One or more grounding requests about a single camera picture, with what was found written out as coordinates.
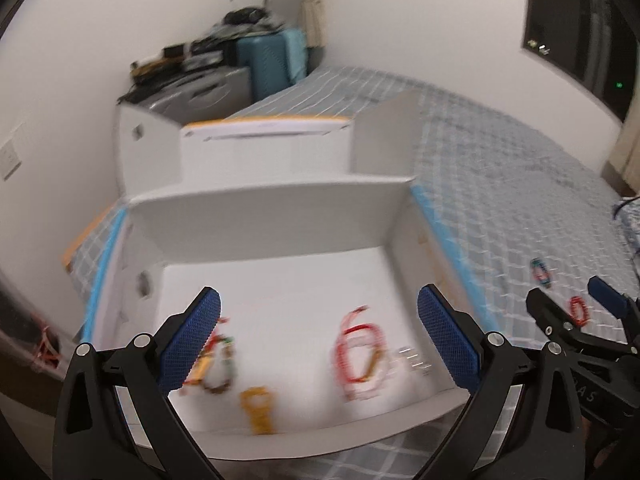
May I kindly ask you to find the grey suitcase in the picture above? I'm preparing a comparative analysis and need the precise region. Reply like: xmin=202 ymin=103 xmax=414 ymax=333
xmin=139 ymin=66 xmax=252 ymax=125

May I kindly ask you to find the red cord bracelet gold plate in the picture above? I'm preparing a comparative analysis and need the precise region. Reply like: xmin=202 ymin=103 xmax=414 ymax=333
xmin=332 ymin=306 xmax=392 ymax=402

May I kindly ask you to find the wall socket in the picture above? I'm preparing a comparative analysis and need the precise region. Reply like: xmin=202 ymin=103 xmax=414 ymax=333
xmin=0 ymin=124 xmax=23 ymax=181

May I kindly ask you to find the beige curtain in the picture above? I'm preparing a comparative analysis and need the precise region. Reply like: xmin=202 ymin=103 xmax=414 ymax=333
xmin=298 ymin=0 xmax=328 ymax=73
xmin=602 ymin=100 xmax=640 ymax=196

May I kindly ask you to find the open cardboard shoe box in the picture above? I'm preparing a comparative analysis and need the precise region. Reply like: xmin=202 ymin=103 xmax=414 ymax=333
xmin=84 ymin=91 xmax=475 ymax=460

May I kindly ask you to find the beige right curtain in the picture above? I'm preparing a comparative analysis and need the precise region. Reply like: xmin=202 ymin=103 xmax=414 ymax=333
xmin=602 ymin=100 xmax=640 ymax=196

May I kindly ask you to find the blue plaid pillow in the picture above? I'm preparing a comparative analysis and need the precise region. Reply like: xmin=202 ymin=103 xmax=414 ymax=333
xmin=613 ymin=195 xmax=640 ymax=252

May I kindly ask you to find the grey checked bed sheet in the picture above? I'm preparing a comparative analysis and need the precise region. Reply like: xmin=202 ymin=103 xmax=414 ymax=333
xmin=64 ymin=64 xmax=640 ymax=480

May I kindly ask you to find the person's right hand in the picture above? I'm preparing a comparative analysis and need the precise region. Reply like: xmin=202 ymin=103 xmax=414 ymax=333
xmin=582 ymin=415 xmax=640 ymax=480

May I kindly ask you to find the red bead bracelet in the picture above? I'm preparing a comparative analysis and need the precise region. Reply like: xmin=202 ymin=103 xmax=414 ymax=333
xmin=569 ymin=294 xmax=590 ymax=328

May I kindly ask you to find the multicolour glass bead bracelet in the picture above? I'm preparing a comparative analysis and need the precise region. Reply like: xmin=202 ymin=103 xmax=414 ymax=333
xmin=529 ymin=257 xmax=554 ymax=290

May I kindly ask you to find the red cord bracelet gold tube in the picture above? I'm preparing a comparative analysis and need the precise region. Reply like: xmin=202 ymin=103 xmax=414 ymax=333
xmin=182 ymin=328 xmax=236 ymax=396

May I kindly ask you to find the teal suitcase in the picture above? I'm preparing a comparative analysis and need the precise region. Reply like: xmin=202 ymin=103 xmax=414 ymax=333
xmin=236 ymin=27 xmax=307 ymax=102

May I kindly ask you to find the beige left curtain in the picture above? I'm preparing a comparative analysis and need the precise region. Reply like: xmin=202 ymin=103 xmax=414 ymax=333
xmin=298 ymin=0 xmax=328 ymax=73

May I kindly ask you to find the dark window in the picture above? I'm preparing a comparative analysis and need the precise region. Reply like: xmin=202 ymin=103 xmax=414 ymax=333
xmin=523 ymin=0 xmax=639 ymax=120

